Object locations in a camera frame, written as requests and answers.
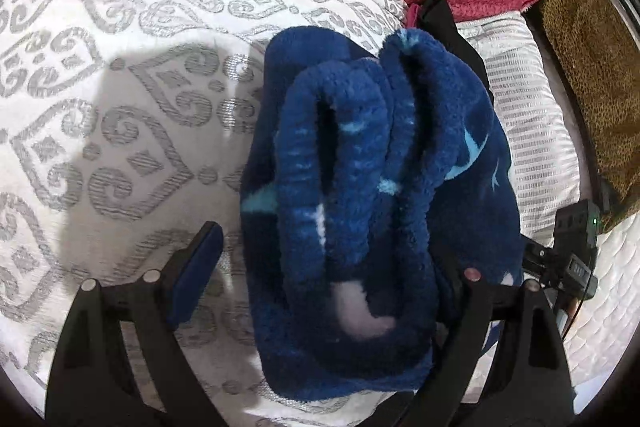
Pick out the white grey patterned bedspread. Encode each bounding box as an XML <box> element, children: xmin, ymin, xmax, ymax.
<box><xmin>0</xmin><ymin>0</ymin><xmax>436</xmax><ymax>427</ymax></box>

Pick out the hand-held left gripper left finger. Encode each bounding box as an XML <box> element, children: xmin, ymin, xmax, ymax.
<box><xmin>45</xmin><ymin>221</ymin><xmax>224</xmax><ymax>427</ymax></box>

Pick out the white quilted mattress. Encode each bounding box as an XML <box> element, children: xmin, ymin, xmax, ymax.
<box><xmin>520</xmin><ymin>212</ymin><xmax>640</xmax><ymax>388</ymax></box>

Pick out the white striped pillow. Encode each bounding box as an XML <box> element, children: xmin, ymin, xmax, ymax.
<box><xmin>457</xmin><ymin>9</ymin><xmax>583</xmax><ymax>238</ymax></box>

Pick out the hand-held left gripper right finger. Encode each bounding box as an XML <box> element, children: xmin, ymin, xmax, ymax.
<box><xmin>370</xmin><ymin>252</ymin><xmax>576</xmax><ymax>427</ymax></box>

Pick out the blue fleece blanket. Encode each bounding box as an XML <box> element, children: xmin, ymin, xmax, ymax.
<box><xmin>239</xmin><ymin>27</ymin><xmax>526</xmax><ymax>408</ymax></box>

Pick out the black folded cloth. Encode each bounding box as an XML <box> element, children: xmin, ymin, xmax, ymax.
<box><xmin>407</xmin><ymin>0</ymin><xmax>496</xmax><ymax>108</ymax></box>

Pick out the thin black cable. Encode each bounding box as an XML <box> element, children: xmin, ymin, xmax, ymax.
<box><xmin>557</xmin><ymin>294</ymin><xmax>583</xmax><ymax>340</ymax></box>

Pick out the brown spotted cloth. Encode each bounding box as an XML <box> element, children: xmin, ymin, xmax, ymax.
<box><xmin>542</xmin><ymin>0</ymin><xmax>640</xmax><ymax>230</ymax></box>

